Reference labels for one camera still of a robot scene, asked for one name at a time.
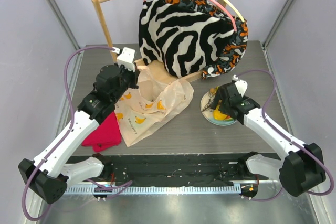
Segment yellow lemon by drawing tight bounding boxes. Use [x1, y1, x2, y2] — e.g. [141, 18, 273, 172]
[213, 110, 228, 121]

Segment banana print plastic bag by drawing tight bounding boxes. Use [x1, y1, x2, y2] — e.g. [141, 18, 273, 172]
[115, 66, 194, 147]

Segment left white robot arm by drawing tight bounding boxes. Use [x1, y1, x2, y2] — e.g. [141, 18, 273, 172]
[18, 63, 140, 204]

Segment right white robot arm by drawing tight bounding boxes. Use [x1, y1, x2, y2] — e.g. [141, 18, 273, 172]
[211, 80, 326, 197]

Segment watermelon slice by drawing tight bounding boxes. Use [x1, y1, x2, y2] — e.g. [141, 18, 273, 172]
[224, 116, 234, 121]

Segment brown longan bunch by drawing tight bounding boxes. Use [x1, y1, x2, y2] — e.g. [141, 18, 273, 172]
[202, 86, 219, 112]

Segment fruit plate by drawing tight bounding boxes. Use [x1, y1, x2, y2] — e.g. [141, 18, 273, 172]
[200, 92, 237, 126]

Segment red cloth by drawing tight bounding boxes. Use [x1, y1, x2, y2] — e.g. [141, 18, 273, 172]
[81, 112, 121, 153]

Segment zebra print garment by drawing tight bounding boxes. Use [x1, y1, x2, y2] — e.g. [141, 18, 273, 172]
[139, 0, 235, 78]

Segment orange camouflage garment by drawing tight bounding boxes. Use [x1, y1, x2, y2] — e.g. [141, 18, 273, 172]
[161, 0, 248, 80]

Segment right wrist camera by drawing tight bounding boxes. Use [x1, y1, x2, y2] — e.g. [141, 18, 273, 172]
[232, 75, 248, 97]

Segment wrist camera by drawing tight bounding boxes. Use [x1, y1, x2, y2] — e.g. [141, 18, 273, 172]
[232, 75, 248, 97]
[112, 47, 136, 72]

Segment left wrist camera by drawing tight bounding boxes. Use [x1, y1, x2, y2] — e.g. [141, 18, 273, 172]
[112, 47, 136, 72]

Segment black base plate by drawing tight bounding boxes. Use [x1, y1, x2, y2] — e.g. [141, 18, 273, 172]
[90, 153, 266, 187]

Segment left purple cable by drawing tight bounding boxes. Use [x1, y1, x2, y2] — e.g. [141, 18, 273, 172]
[22, 45, 133, 221]

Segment slotted cable duct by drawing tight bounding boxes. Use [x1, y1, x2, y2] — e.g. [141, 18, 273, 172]
[65, 184, 241, 196]

